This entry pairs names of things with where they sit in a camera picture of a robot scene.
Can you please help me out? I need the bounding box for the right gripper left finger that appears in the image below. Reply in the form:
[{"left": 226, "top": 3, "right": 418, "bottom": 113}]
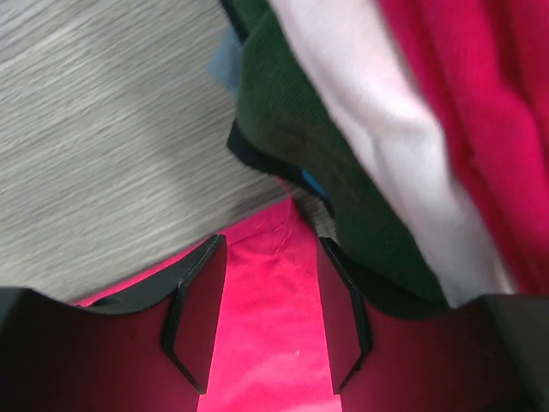
[{"left": 1, "top": 235, "right": 227, "bottom": 411}]

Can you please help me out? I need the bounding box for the pink red t-shirt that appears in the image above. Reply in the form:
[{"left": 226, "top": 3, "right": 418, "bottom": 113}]
[
  {"left": 72, "top": 199, "right": 344, "bottom": 412},
  {"left": 381, "top": 0, "right": 548, "bottom": 294}
]

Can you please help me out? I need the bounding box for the white t-shirt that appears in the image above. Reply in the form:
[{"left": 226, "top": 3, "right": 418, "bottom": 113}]
[{"left": 271, "top": 1, "right": 516, "bottom": 306}]

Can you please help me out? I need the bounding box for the dark green t-shirt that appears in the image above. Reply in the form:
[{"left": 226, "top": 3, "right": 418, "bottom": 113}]
[{"left": 222, "top": 1, "right": 449, "bottom": 317}]

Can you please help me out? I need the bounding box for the light blue t-shirt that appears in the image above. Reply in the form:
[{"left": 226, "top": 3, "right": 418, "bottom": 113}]
[{"left": 206, "top": 29, "right": 334, "bottom": 207}]

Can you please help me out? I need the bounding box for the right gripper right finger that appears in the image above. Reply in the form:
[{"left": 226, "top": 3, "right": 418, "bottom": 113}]
[{"left": 317, "top": 237, "right": 548, "bottom": 411}]

